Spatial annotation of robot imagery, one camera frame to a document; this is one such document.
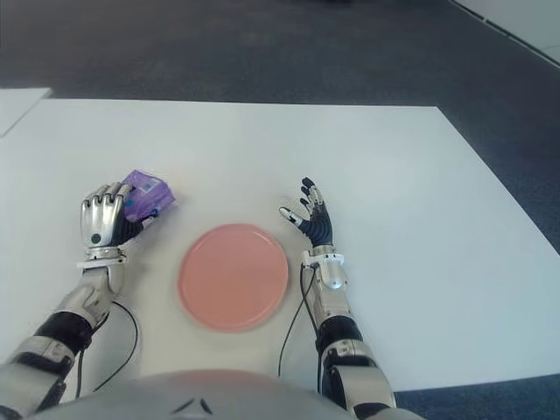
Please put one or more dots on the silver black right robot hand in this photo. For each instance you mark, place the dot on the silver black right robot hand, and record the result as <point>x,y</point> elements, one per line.
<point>319,227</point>

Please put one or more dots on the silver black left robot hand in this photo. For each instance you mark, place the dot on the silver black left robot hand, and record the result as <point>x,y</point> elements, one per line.
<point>98,219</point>

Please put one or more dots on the purple tissue paper pack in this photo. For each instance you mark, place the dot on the purple tissue paper pack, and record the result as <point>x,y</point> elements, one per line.
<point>151,194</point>

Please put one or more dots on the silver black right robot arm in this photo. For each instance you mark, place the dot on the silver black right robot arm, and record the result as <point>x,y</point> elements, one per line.
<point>345,350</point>

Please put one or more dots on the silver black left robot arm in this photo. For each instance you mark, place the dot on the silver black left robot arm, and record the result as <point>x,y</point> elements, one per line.
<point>65,324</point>

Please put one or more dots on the round pink plate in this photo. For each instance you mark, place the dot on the round pink plate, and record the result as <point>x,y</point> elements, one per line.
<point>234,277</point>

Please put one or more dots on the white side table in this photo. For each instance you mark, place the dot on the white side table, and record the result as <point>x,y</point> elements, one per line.
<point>19,107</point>

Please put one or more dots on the silver robot torso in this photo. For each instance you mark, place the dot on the silver robot torso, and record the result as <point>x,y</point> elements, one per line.
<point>197,394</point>

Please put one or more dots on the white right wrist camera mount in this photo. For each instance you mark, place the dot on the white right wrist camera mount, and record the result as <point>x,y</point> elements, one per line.
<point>321,257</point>

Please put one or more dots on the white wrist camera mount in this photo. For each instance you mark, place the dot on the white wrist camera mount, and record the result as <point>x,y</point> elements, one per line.
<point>100,263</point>
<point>321,257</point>

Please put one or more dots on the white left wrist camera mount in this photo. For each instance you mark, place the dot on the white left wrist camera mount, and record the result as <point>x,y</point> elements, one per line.
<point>100,263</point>

